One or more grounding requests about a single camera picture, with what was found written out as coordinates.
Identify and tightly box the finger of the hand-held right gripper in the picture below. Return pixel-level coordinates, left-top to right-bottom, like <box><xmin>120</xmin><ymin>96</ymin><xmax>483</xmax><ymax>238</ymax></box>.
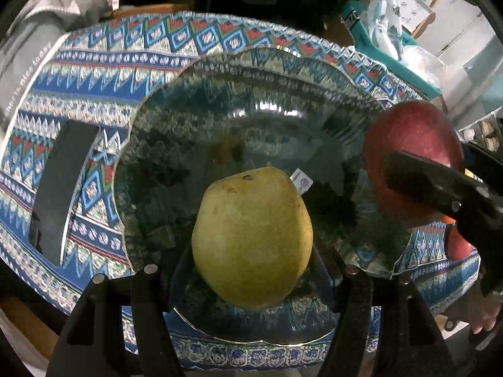
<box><xmin>462</xmin><ymin>140</ymin><xmax>503</xmax><ymax>183</ymax></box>
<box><xmin>383</xmin><ymin>150</ymin><xmax>503</xmax><ymax>241</ymax></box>

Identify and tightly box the black smartphone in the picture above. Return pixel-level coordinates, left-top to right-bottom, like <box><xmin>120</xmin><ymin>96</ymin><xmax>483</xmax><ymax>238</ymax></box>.
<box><xmin>29</xmin><ymin>120</ymin><xmax>101</xmax><ymax>265</ymax></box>

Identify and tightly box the white plastic bag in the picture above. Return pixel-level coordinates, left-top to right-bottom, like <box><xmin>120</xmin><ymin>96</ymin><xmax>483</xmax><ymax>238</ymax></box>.
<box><xmin>361</xmin><ymin>0</ymin><xmax>418</xmax><ymax>60</ymax></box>

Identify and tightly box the grey printed garment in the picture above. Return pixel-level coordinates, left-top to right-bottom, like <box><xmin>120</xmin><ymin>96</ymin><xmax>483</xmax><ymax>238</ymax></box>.
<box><xmin>0</xmin><ymin>0</ymin><xmax>119</xmax><ymax>134</ymax></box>

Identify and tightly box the teal cardboard box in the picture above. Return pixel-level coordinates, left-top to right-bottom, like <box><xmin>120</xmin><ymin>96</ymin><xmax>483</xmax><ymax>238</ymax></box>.
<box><xmin>340</xmin><ymin>0</ymin><xmax>444</xmax><ymax>101</ymax></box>

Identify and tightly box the clear glass plate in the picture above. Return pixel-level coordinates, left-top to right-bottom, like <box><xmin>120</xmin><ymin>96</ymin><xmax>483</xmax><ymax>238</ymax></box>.
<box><xmin>111</xmin><ymin>47</ymin><xmax>423</xmax><ymax>347</ymax></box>

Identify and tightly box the red apple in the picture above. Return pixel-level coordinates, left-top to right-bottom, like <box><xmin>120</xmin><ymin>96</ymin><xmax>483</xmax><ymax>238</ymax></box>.
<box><xmin>362</xmin><ymin>101</ymin><xmax>465</xmax><ymax>228</ymax></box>

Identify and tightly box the orange-red tomato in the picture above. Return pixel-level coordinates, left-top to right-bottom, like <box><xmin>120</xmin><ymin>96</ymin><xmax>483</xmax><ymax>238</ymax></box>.
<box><xmin>446</xmin><ymin>225</ymin><xmax>475</xmax><ymax>261</ymax></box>

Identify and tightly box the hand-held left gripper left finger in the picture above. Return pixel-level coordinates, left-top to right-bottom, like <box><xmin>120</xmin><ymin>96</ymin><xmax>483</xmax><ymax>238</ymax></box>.
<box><xmin>46</xmin><ymin>264</ymin><xmax>186</xmax><ymax>377</ymax></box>

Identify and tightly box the yellow-green pear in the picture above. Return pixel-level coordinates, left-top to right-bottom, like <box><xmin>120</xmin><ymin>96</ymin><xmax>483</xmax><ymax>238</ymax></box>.
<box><xmin>191</xmin><ymin>167</ymin><xmax>314</xmax><ymax>310</ymax></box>

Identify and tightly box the person's right hand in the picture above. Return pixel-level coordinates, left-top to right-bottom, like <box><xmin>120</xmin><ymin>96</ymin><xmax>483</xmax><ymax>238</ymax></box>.
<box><xmin>467</xmin><ymin>288</ymin><xmax>503</xmax><ymax>339</ymax></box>

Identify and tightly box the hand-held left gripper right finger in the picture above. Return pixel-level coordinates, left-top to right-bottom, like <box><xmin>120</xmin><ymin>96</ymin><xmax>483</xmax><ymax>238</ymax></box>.
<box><xmin>314</xmin><ymin>264</ymin><xmax>452</xmax><ymax>377</ymax></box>

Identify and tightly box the blue patterned tablecloth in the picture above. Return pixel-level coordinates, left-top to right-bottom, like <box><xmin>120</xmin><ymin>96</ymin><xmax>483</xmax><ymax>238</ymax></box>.
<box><xmin>0</xmin><ymin>11</ymin><xmax>482</xmax><ymax>370</ymax></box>

